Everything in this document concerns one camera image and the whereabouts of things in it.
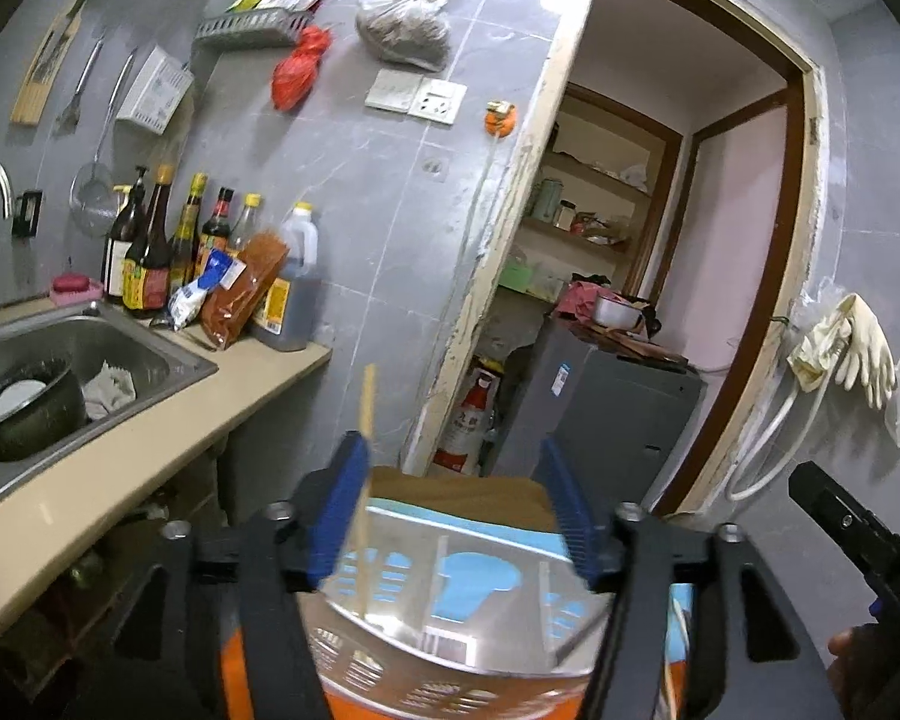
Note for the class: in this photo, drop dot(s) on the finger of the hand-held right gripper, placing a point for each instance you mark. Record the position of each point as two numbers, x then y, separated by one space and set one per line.
832 510

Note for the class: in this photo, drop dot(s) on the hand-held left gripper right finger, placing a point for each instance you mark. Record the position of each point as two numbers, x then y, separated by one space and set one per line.
566 502

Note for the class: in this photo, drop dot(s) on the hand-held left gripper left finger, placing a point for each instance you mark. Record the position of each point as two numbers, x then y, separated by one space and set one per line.
341 502

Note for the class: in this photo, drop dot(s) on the wooden chopstick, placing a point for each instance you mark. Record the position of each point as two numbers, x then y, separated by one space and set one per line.
367 405

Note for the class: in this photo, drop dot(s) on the person's right hand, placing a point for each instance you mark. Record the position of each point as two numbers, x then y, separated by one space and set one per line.
840 652

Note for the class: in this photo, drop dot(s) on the brown board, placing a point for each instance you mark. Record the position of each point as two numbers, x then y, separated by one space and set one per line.
465 487

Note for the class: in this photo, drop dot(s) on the light blue plastic tray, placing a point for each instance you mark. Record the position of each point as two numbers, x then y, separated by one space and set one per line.
487 577

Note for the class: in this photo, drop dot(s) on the cooking oil bottle red label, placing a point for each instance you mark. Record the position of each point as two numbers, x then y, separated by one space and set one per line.
469 420

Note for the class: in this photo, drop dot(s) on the cream rubber gloves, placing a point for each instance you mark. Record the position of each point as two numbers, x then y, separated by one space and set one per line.
862 352

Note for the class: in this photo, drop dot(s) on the metal bowl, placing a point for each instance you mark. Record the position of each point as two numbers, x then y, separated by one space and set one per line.
619 311

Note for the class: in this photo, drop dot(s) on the red cloth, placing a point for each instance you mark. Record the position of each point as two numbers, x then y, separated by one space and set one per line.
574 300

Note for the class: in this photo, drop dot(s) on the large plastic vinegar jug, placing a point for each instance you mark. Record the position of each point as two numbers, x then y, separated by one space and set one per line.
296 300

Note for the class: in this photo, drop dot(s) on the chili powder bag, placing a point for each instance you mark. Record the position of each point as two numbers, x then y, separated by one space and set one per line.
244 292

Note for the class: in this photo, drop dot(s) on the stainless steel sink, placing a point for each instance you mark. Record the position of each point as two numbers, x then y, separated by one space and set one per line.
157 360

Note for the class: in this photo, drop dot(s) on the blue and white bag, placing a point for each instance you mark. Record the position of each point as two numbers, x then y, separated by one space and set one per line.
187 304

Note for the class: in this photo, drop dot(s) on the white dish cloth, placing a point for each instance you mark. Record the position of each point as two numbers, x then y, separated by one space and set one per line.
109 390

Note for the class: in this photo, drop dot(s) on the small glass jar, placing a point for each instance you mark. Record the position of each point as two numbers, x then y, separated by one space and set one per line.
566 216

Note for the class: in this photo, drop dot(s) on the clear bottle yellow cap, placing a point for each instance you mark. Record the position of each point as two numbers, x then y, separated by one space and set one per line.
246 225

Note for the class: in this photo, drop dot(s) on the soy sauce bottle red cap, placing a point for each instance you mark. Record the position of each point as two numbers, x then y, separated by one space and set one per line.
216 229

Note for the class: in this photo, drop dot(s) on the green jar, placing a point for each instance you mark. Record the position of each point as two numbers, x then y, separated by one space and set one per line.
546 201

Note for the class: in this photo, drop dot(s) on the brown bottle orange cap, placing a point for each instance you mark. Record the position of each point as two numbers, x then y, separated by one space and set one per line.
146 262

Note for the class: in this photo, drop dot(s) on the dark bottle yellow cap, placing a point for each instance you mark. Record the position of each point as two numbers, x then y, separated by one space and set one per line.
187 232

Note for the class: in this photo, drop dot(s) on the dark cooking pot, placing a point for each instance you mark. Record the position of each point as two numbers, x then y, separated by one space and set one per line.
37 435

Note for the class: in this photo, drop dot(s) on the wooden shelf cabinet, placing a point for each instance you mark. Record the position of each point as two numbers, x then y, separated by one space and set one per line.
615 191

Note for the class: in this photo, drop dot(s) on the white bowl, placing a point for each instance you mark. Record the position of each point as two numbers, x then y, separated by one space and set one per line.
19 397

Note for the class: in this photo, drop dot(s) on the dark pump bottle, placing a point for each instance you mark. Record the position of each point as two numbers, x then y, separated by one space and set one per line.
116 240

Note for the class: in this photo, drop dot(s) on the metal mesh strainer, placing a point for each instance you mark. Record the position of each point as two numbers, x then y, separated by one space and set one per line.
94 191

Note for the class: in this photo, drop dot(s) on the red plastic bag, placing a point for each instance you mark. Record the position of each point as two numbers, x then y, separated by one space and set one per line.
296 71

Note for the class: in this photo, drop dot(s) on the clear bag dark contents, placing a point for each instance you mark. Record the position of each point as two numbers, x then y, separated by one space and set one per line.
405 34

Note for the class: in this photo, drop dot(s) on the metal slotted spatula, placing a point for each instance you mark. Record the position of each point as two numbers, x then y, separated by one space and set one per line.
67 116

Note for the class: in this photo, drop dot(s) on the bamboo board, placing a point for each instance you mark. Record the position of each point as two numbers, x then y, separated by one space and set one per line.
41 67

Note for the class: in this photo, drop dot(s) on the door frame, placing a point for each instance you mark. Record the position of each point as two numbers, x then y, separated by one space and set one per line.
487 262

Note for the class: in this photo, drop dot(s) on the clear wall hook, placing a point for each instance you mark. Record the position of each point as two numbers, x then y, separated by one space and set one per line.
433 167

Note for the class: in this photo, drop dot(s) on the orange wall ornament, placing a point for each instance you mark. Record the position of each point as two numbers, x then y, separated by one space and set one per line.
501 120

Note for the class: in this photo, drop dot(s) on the white light switch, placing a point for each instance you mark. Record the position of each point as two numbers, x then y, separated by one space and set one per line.
391 90

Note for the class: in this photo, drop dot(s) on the black wall socket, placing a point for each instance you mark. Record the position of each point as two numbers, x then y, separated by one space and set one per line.
28 211

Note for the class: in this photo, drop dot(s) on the white wall chopstick holder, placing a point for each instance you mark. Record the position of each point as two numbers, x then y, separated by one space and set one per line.
154 90

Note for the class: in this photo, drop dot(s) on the grey wall rack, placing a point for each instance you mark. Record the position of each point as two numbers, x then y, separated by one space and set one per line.
247 28

